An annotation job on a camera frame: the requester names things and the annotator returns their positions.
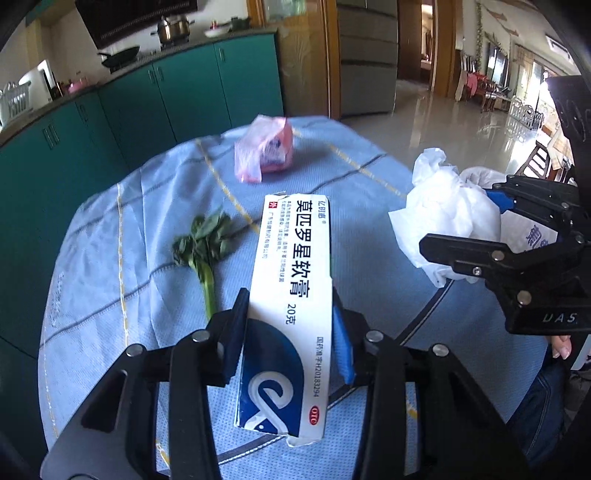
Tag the black wok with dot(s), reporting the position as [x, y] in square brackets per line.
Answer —
[120, 56]

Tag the white blue medicine box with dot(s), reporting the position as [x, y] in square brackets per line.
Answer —
[286, 286]

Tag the pink bowl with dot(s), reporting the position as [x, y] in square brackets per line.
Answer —
[78, 84]

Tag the flat television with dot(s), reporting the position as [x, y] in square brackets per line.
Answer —
[498, 67]

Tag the white bowl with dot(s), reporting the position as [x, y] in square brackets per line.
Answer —
[216, 32]

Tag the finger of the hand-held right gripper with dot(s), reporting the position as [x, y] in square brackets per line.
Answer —
[501, 201]
[480, 261]

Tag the grey refrigerator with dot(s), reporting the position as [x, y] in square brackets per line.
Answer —
[369, 60]

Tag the white electric kettle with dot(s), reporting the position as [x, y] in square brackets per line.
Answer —
[39, 81]

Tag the small pink plastic bag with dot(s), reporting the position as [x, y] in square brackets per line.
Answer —
[263, 152]

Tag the person's blue jeans leg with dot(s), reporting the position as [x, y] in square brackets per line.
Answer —
[540, 406]

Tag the wooden chair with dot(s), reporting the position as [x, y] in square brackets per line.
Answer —
[540, 161]

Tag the person's right hand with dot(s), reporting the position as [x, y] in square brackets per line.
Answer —
[561, 347]

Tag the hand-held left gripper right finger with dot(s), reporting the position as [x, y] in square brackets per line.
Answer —
[344, 346]

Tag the white plastic bag blue print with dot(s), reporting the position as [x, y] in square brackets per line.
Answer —
[526, 230]

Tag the blue tablecloth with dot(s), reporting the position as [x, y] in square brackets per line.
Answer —
[138, 277]

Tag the black range hood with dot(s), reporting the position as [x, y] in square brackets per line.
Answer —
[134, 18]

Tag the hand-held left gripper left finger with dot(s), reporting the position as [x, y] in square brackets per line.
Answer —
[233, 341]

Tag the small black pot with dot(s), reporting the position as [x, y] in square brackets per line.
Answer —
[240, 23]

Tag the teal kitchen cabinet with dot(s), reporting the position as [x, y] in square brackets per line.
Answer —
[138, 110]

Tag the wooden glazed door frame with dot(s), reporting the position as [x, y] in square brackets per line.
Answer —
[295, 55]

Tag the white dish rack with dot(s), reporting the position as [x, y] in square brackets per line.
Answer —
[14, 101]

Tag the steel cooking pot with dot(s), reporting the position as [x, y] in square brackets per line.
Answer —
[173, 28]

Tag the wooden doorway frame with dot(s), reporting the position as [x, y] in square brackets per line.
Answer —
[445, 46]

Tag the green vegetable stalk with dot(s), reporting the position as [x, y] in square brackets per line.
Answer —
[203, 258]

